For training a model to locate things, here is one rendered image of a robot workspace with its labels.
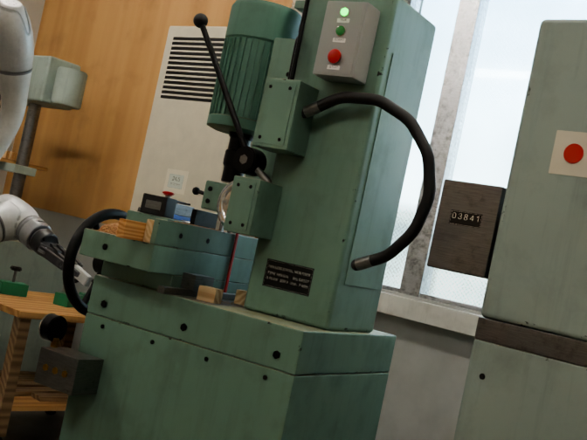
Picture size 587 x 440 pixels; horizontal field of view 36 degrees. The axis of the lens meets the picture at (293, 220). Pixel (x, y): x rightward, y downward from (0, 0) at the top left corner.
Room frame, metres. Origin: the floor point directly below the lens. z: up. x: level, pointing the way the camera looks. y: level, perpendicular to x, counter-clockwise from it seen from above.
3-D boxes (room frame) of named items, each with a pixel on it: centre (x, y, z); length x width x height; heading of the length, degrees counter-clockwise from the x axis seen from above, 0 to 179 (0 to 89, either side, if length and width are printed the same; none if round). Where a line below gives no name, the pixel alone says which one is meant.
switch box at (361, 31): (1.88, -0.03, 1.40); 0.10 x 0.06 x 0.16; 58
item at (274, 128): (1.93, 0.06, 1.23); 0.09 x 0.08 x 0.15; 58
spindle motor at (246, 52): (2.17, 0.17, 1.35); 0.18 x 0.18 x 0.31
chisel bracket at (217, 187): (2.16, 0.15, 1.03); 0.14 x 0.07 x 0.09; 58
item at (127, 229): (2.14, 0.18, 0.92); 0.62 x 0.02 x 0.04; 148
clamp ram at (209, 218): (2.24, 0.24, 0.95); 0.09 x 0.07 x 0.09; 148
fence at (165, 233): (2.17, 0.12, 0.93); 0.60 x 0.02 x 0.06; 148
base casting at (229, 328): (2.11, 0.06, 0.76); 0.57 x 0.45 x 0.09; 58
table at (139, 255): (2.24, 0.25, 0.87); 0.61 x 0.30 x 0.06; 148
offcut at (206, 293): (1.97, 0.14, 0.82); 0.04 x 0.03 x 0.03; 64
